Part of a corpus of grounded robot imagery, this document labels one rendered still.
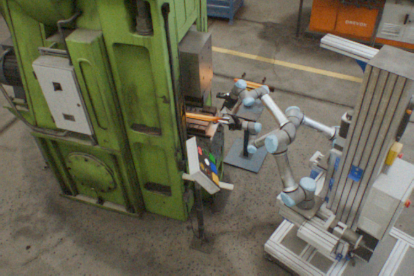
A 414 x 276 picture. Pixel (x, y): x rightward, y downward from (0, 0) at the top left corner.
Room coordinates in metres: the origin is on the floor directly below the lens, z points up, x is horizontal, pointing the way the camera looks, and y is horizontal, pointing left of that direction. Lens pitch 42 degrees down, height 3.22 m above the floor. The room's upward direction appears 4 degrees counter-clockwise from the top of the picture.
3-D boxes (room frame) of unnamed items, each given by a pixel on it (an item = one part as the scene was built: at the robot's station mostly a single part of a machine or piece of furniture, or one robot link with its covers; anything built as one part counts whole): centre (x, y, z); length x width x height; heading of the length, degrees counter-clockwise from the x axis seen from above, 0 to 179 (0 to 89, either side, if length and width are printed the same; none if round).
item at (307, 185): (1.68, -0.73, 0.98); 0.13 x 0.12 x 0.14; 117
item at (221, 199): (2.43, -0.13, 0.01); 0.58 x 0.39 x 0.01; 158
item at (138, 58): (2.32, 0.35, 1.15); 0.44 x 0.26 x 2.30; 68
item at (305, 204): (1.68, -0.74, 0.87); 0.15 x 0.15 x 0.10
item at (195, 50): (2.57, 0.09, 1.56); 0.42 x 0.39 x 0.40; 68
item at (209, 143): (2.59, 0.10, 0.69); 0.56 x 0.38 x 0.45; 68
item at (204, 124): (2.53, 0.11, 0.96); 0.42 x 0.20 x 0.09; 68
